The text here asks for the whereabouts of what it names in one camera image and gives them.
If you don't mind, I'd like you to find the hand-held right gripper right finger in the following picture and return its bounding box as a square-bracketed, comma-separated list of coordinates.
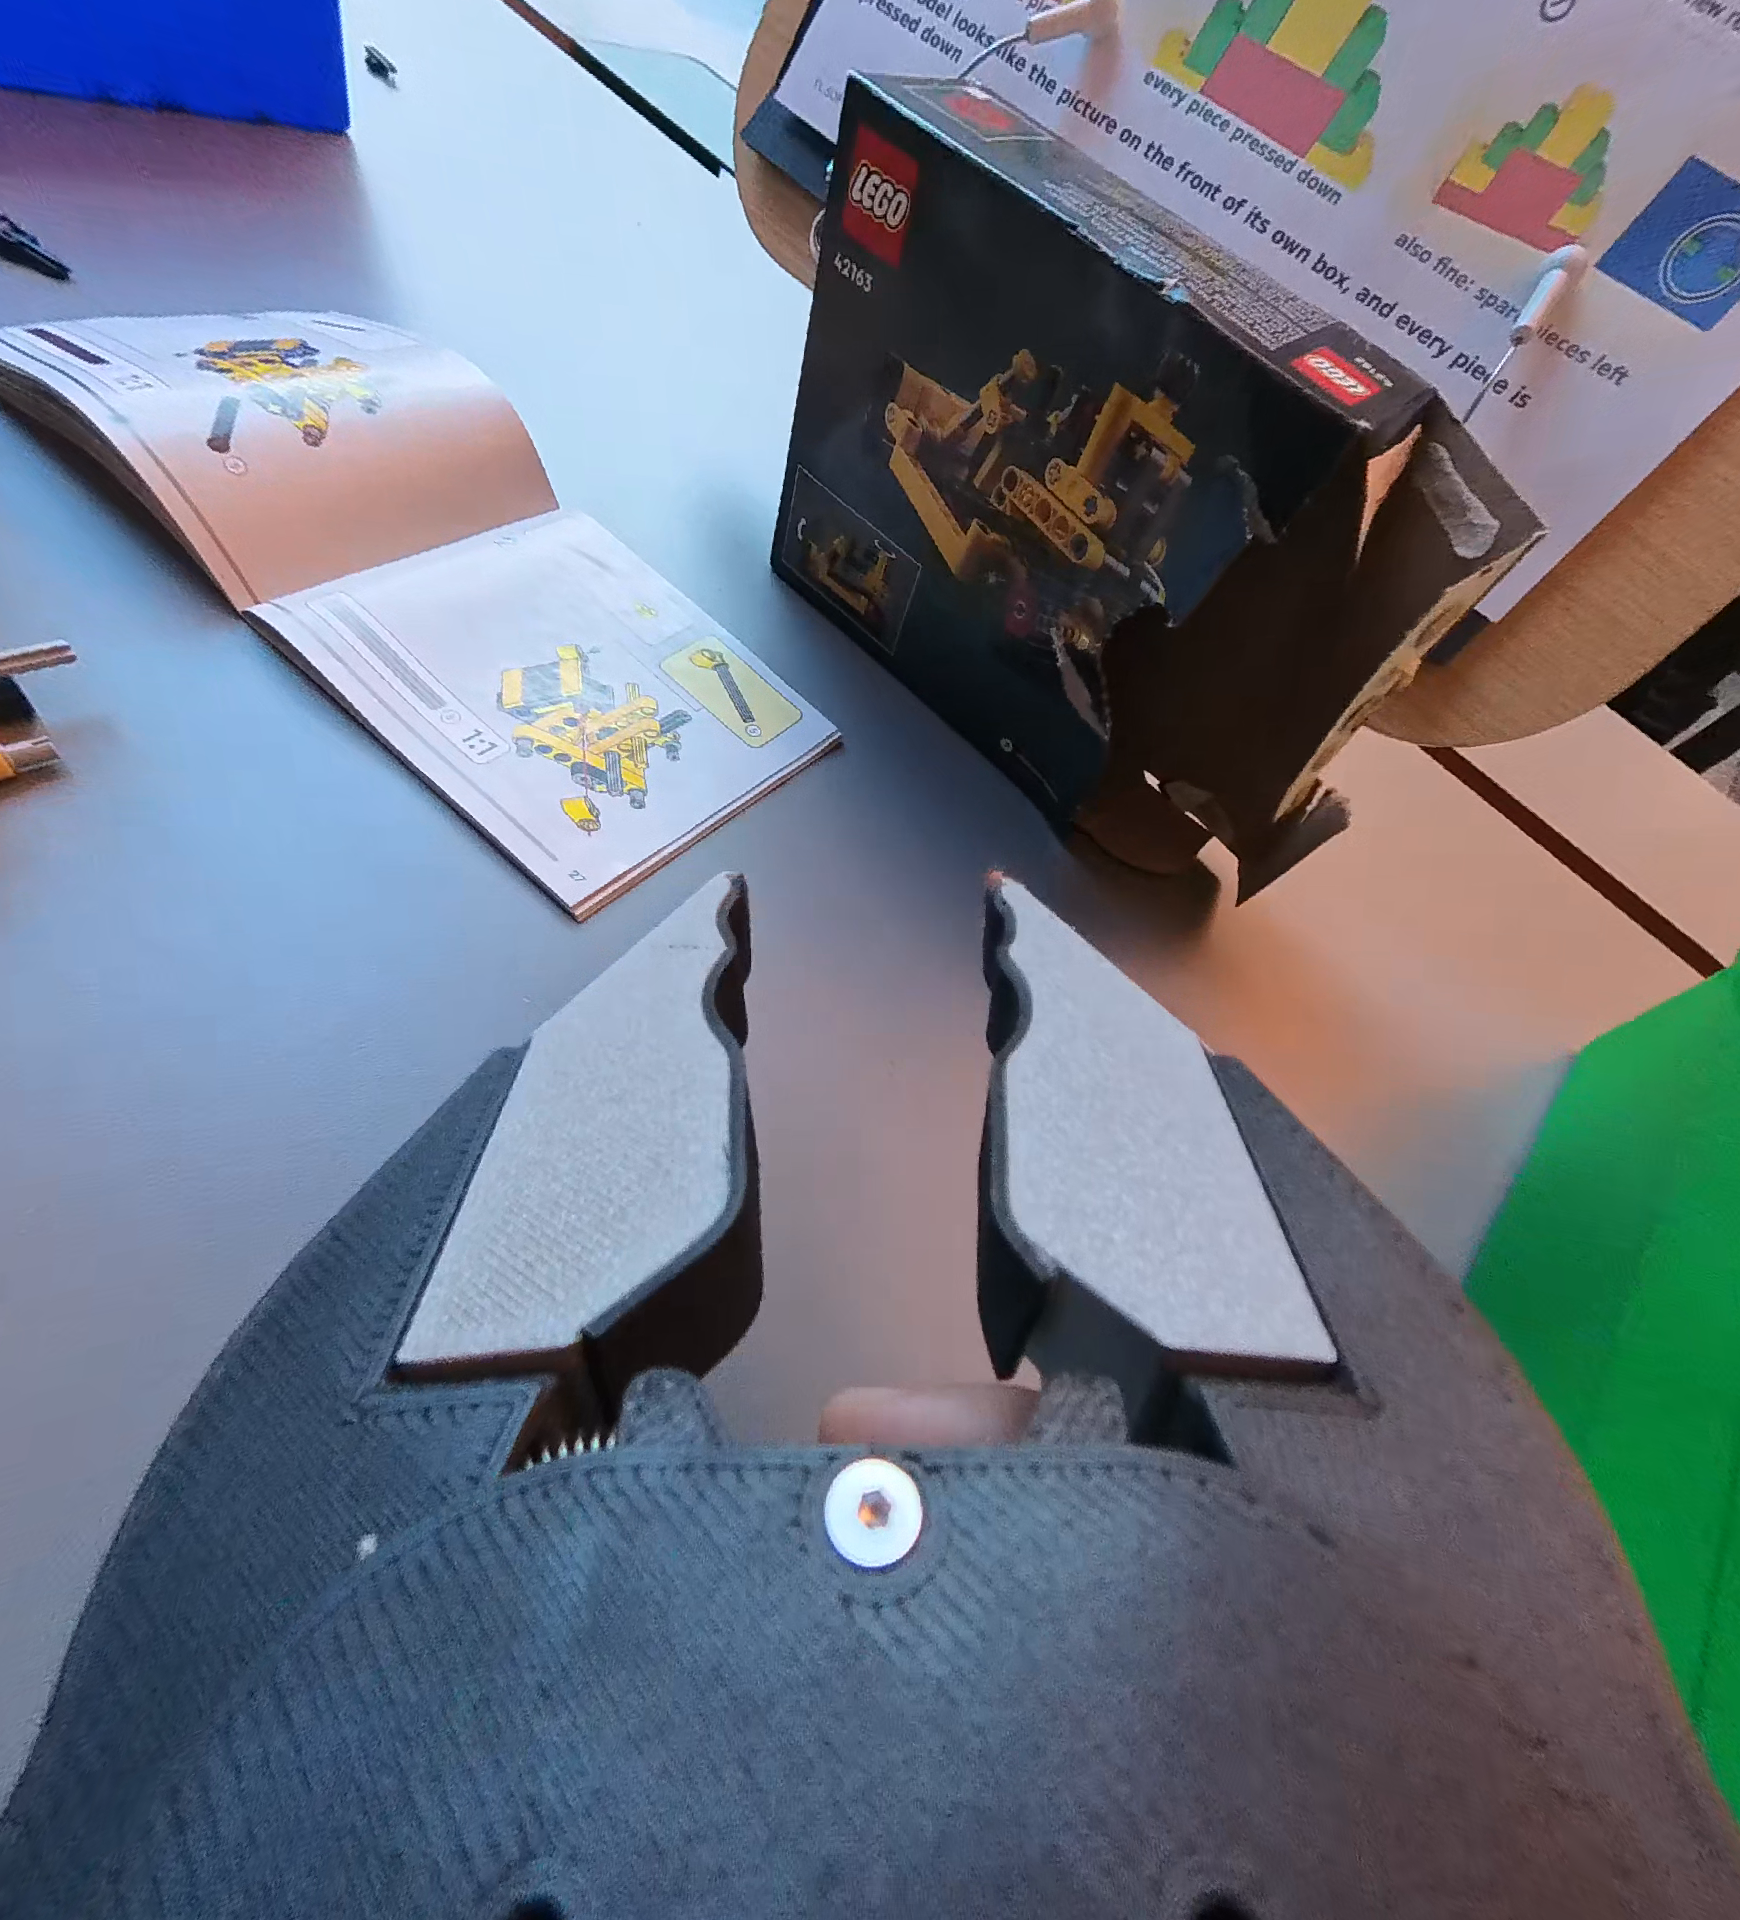
[978, 879, 1340, 1458]

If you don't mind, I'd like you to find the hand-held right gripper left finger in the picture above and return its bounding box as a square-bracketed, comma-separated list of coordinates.
[390, 874, 767, 1469]

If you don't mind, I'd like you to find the open lego instruction booklet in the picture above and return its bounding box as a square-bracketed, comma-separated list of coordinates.
[0, 309, 844, 923]

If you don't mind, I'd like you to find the black lego box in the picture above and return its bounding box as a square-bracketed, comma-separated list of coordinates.
[770, 70, 1549, 908]

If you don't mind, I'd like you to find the person's right hand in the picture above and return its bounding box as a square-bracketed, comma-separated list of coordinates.
[815, 1387, 1040, 1451]

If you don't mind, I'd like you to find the green cloth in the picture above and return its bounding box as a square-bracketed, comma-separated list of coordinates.
[1462, 900, 1740, 1920]

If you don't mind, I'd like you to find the dark glass panel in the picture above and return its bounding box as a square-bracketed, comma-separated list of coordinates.
[502, 0, 770, 177]

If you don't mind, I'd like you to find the white printed instruction sheet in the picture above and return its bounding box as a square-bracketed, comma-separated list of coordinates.
[772, 0, 1740, 618]

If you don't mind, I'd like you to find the blue box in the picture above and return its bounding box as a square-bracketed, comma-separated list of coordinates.
[0, 0, 349, 135]

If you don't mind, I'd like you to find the white peg with wire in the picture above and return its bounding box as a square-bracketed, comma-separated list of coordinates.
[1460, 243, 1589, 424]

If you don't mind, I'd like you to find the wooden peg with wire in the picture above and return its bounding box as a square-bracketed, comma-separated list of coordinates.
[957, 0, 1131, 80]

